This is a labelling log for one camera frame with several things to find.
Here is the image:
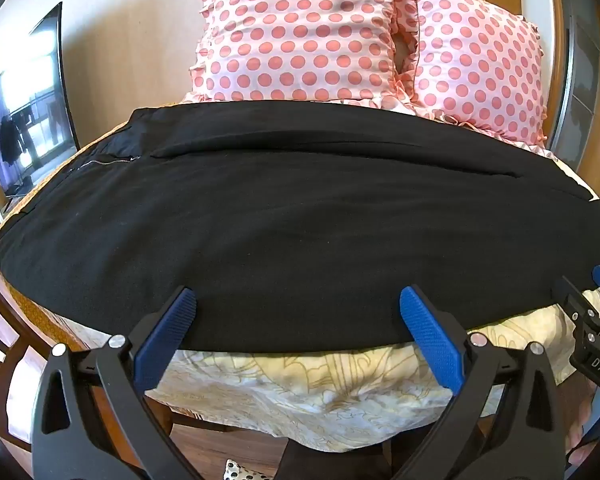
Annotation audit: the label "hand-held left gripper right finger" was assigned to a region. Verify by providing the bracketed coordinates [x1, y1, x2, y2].
[389, 286, 567, 480]

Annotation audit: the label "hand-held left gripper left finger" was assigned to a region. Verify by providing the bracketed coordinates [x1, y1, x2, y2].
[29, 286, 202, 480]

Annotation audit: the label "black pants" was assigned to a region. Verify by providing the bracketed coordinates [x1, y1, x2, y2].
[0, 100, 600, 354]

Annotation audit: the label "person's right hand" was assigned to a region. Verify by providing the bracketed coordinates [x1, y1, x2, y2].
[564, 379, 600, 467]

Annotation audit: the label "yellow patterned blanket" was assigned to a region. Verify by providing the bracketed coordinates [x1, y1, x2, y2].
[155, 142, 600, 456]

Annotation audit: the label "wooden chair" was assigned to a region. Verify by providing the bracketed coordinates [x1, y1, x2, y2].
[0, 259, 108, 463]

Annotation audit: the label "white black-dotted cloth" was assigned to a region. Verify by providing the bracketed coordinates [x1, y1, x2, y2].
[222, 459, 272, 480]

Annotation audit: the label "dark cloth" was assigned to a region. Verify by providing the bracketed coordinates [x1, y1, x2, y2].
[279, 437, 398, 480]

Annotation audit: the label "metal framed wardrobe door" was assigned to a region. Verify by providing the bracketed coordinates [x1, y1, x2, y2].
[549, 0, 600, 206]

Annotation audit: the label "pink polka dot pillow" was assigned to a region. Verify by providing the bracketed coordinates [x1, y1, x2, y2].
[182, 0, 421, 111]
[397, 0, 551, 147]

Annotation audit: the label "flat screen television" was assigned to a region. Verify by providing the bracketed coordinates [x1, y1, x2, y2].
[0, 2, 79, 197]

